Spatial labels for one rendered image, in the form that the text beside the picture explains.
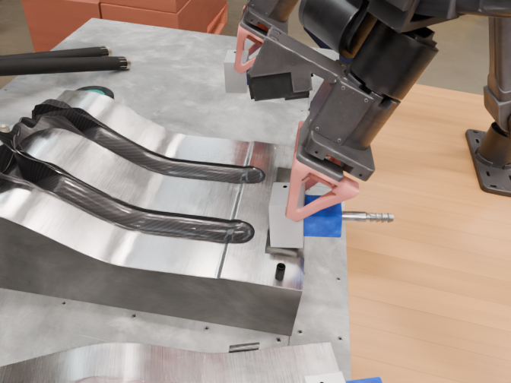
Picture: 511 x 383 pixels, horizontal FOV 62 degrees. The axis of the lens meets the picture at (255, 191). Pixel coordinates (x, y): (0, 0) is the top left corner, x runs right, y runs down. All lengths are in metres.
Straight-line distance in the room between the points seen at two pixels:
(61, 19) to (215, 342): 2.31
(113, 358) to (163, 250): 0.14
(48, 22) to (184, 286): 2.32
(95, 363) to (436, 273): 0.45
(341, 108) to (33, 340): 0.41
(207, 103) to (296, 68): 0.55
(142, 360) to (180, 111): 0.58
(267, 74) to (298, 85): 0.03
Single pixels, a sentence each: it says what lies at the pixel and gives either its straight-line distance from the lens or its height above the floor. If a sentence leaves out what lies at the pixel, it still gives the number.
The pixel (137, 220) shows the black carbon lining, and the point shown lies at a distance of 0.53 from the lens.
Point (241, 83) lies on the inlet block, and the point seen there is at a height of 0.93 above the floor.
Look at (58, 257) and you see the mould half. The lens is 0.51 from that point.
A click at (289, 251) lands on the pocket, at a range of 0.52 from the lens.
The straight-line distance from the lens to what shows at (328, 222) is 0.45.
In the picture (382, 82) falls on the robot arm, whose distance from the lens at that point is 0.38.
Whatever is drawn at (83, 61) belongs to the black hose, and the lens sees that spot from 0.98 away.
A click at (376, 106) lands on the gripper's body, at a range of 0.38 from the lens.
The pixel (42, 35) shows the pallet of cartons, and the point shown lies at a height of 0.28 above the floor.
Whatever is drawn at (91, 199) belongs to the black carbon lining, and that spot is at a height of 0.90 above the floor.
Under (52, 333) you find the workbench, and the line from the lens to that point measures 0.55.
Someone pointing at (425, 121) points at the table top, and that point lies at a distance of 0.99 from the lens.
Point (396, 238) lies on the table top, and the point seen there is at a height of 0.80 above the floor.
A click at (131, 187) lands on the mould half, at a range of 0.56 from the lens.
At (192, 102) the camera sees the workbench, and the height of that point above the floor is 0.80.
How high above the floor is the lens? 1.25
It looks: 41 degrees down
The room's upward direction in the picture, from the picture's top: 6 degrees clockwise
